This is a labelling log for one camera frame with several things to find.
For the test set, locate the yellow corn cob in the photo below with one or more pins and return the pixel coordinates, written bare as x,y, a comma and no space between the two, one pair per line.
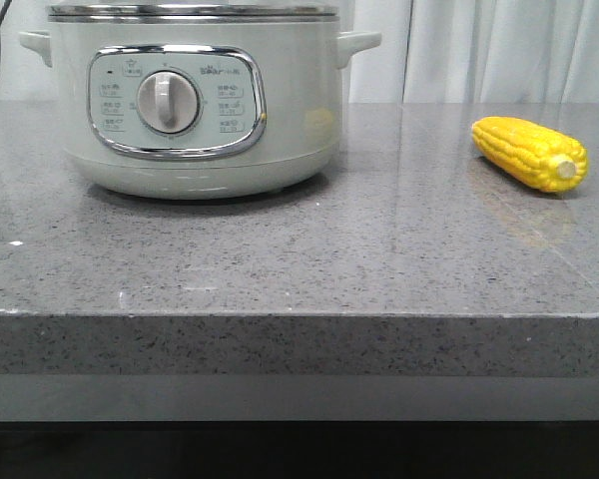
539,157

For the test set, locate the glass pot lid steel rim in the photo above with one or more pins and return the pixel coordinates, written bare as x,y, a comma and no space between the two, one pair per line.
190,8

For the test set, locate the pale green electric cooking pot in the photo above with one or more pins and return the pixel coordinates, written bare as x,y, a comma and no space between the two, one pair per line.
195,108

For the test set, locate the white curtain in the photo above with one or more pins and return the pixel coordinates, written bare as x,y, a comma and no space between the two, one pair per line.
495,52

